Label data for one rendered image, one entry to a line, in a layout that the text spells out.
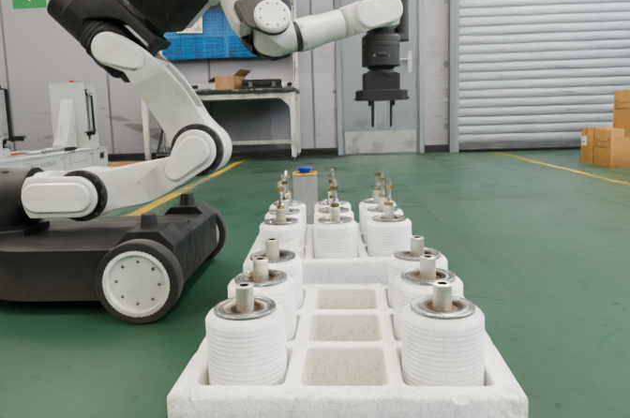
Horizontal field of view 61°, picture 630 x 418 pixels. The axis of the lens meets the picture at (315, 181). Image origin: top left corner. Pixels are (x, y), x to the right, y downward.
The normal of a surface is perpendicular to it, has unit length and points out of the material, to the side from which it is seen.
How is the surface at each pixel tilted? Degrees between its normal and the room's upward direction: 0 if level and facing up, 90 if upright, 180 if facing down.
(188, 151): 90
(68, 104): 68
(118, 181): 90
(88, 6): 90
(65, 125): 63
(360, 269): 90
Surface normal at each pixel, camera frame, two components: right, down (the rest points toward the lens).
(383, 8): 0.27, 0.11
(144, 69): -0.04, 0.13
